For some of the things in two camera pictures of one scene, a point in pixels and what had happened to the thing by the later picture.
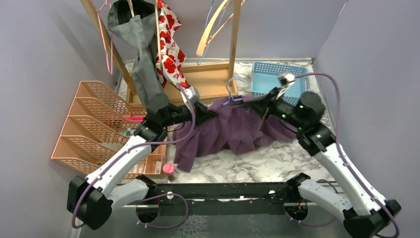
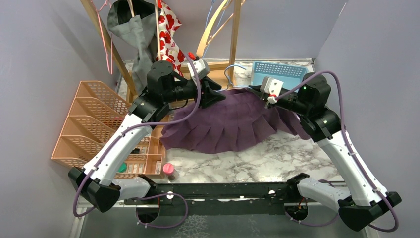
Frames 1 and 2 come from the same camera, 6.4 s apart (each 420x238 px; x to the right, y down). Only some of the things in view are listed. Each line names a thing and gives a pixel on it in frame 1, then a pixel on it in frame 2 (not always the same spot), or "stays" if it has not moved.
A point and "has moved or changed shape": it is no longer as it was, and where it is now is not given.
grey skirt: (134, 21) stays
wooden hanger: (157, 32) stays
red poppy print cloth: (169, 61) stays
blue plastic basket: (264, 78) stays
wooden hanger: (130, 5) stays
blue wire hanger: (230, 95) -> (229, 82)
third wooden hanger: (203, 42) stays
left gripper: (203, 113) -> (208, 96)
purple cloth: (234, 127) has moved or changed shape
